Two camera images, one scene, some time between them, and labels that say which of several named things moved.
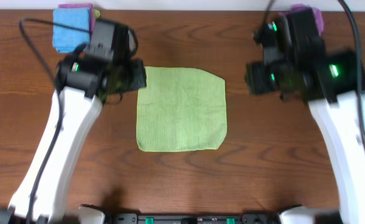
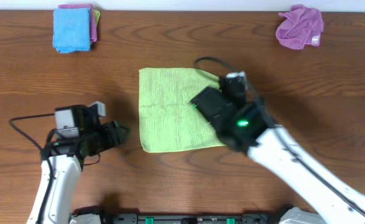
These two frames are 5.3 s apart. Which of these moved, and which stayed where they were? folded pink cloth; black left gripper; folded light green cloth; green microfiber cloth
Moved: black left gripper
Stayed: folded light green cloth; folded pink cloth; green microfiber cloth
